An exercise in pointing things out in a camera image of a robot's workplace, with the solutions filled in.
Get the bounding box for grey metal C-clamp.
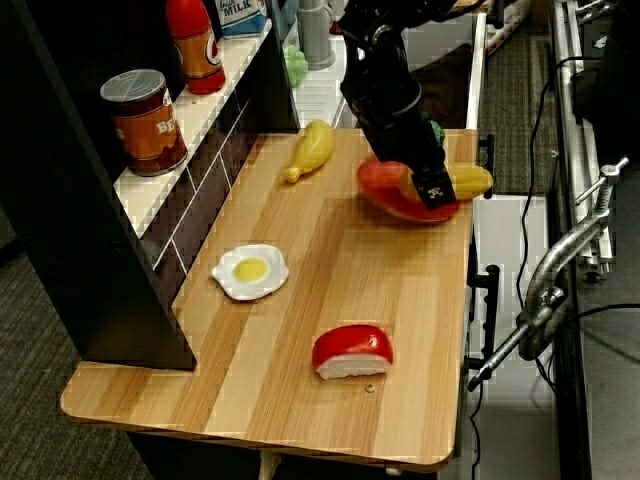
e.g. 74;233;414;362
467;156;631;393

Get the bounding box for green toy broccoli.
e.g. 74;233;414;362
428;118;449;150

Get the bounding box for red plastic plate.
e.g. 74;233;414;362
356;156;462;224

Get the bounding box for yellow toy corn cob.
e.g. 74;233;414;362
398;163;495;203

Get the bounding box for aluminium frame rail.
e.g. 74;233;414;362
549;0;617;280

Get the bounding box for yellow toy chicken drumstick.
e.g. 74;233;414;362
282;118;336;183

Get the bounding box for toy fried egg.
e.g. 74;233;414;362
211;242;291;302

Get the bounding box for red toy sushi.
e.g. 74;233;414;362
311;323;395;380

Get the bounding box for red toy ketchup bottle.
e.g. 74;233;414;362
165;0;227;95

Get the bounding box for long black cable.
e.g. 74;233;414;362
514;54;604;311

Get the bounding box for light green toy grapes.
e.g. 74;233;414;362
281;43;310;88

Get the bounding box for black toy kitchen shelf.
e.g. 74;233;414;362
0;0;301;372

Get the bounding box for toy beans can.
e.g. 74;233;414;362
99;68;189;177

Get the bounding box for dark brown cloth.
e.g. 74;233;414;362
407;41;475;129

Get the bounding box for long black drawer handle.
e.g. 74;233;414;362
464;263;501;372

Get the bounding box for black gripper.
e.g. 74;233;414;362
357;92;457;212

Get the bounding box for short black drawer handle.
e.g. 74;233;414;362
475;133;496;200

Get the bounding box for blue toy milk carton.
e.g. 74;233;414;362
215;0;270;39

